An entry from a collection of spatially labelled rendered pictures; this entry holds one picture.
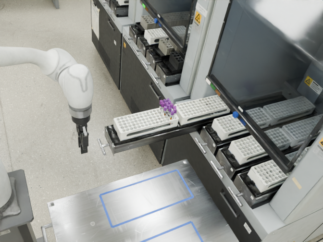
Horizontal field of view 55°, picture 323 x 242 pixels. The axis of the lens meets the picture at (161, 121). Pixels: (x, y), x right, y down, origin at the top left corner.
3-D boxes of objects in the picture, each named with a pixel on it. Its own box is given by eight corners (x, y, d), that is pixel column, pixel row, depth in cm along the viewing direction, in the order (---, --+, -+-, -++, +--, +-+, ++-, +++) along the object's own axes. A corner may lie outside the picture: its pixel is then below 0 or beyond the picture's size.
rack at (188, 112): (219, 102, 170) (222, 93, 166) (229, 114, 164) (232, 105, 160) (171, 113, 159) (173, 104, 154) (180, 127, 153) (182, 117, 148)
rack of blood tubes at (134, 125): (168, 114, 158) (170, 105, 154) (177, 127, 152) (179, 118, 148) (112, 127, 147) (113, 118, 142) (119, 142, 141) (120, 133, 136)
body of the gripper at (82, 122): (93, 116, 123) (93, 132, 129) (86, 103, 128) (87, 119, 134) (74, 121, 120) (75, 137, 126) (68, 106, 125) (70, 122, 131)
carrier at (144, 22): (149, 31, 210) (150, 23, 206) (146, 31, 209) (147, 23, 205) (142, 23, 217) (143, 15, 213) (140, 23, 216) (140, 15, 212)
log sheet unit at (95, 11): (91, 29, 311) (90, -7, 286) (100, 43, 295) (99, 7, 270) (89, 29, 310) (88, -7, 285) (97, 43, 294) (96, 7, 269)
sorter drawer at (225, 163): (314, 126, 177) (321, 114, 171) (332, 143, 169) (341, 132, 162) (207, 160, 149) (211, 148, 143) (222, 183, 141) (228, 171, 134)
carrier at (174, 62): (180, 70, 183) (181, 62, 179) (177, 71, 182) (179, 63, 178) (171, 59, 190) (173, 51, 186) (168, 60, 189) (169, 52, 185)
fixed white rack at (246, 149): (274, 135, 157) (279, 127, 153) (287, 149, 152) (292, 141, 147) (227, 150, 146) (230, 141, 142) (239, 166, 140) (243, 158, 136)
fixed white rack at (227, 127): (256, 114, 167) (260, 106, 162) (267, 127, 161) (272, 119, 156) (210, 127, 155) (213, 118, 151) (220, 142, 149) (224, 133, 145)
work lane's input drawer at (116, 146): (219, 107, 178) (223, 95, 171) (233, 124, 169) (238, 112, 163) (95, 138, 150) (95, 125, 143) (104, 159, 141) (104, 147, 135)
